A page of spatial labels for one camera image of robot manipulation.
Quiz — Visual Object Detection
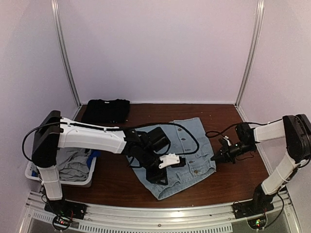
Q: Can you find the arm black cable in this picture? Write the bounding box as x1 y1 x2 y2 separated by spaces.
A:
102 122 200 156
206 123 243 139

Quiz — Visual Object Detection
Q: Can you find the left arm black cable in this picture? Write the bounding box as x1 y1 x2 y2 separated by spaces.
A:
102 122 200 156

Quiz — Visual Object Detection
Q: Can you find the light blue denim garment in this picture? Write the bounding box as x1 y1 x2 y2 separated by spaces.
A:
126 117 217 201

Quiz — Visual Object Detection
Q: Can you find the white laundry basket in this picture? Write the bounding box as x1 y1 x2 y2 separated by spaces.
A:
25 150 99 188

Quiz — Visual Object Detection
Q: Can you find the right aluminium frame post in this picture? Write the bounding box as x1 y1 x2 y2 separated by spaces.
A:
235 0 265 108

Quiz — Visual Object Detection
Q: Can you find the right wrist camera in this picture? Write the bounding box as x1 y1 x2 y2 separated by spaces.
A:
219 135 232 146

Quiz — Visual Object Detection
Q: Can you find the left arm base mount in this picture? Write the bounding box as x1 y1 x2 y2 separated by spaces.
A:
44 200 87 220

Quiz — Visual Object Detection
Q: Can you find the blue garment in basket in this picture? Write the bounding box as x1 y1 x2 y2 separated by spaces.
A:
86 150 101 167

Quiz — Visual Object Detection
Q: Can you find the front aluminium rail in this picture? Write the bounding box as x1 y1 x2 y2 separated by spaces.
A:
17 191 302 233

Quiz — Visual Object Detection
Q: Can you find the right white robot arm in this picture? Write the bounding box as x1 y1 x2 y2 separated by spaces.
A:
206 114 311 215

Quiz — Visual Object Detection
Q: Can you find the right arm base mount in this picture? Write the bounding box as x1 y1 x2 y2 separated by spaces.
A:
231 200 274 219

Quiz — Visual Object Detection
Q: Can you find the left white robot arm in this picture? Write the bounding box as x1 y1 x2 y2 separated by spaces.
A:
31 110 169 216

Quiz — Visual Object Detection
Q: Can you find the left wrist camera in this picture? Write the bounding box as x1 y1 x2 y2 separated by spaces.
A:
158 153 186 169

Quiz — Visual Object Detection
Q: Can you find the black t-shirt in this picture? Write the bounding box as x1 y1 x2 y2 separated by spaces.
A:
81 99 130 124

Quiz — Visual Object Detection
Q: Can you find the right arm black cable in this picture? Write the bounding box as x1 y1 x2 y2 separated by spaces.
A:
206 123 243 139

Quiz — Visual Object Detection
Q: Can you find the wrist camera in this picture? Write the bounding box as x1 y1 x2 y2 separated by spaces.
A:
219 135 232 146
158 153 186 169

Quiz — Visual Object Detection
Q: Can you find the grey garment in basket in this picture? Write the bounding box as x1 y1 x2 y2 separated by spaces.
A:
56 148 91 182

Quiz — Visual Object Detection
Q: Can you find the aluminium frame post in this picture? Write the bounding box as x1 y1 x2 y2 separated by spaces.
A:
51 0 82 108
235 0 265 108

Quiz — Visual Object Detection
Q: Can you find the left aluminium frame post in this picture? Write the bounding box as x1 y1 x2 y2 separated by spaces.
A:
51 0 82 108

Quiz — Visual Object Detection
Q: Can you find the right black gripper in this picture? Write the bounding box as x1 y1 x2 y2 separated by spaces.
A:
211 141 255 164

